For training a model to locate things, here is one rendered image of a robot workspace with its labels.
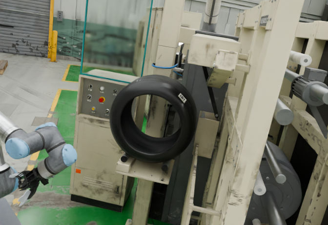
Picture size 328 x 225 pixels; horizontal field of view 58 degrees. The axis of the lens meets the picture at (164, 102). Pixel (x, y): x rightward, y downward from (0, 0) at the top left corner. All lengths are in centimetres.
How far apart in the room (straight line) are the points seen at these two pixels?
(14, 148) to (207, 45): 99
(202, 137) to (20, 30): 946
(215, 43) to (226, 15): 1045
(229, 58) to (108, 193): 195
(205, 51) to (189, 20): 383
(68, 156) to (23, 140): 20
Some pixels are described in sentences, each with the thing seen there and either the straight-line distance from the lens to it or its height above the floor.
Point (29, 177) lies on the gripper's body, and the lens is 151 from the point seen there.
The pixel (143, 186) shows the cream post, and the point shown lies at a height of 50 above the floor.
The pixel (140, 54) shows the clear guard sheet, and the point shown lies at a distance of 249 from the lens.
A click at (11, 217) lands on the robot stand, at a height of 60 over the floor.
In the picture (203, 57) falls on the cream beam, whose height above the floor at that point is 168.
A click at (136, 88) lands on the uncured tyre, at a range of 184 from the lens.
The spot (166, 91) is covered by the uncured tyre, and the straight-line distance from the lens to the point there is 181.
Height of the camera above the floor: 182
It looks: 15 degrees down
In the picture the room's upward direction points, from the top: 9 degrees clockwise
